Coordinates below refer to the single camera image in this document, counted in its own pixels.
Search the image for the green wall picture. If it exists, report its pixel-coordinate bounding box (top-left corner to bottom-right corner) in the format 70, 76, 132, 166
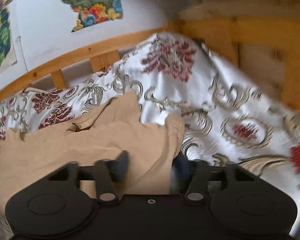
0, 8, 17, 74

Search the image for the colourful wall picture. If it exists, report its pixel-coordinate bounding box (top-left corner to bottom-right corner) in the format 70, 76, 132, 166
61, 0, 123, 32

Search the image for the beige large garment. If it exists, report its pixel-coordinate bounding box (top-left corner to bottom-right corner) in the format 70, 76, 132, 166
0, 91, 185, 210

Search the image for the wooden bed frame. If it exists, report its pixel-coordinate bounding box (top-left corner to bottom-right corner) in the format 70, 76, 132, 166
0, 0, 300, 112

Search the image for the white floral bedspread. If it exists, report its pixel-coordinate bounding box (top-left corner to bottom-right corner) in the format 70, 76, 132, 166
0, 33, 300, 238

